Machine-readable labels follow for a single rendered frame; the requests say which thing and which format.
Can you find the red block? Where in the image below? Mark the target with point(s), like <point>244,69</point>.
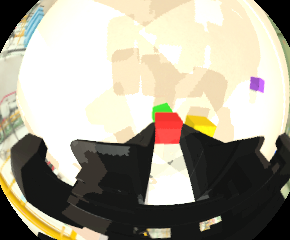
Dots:
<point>168,128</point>

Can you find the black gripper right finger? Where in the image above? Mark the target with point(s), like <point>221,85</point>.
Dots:
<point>208,159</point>

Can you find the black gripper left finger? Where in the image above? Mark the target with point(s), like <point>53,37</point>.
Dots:
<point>133,158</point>

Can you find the purple block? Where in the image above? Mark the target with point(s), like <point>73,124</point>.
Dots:
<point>257,84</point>

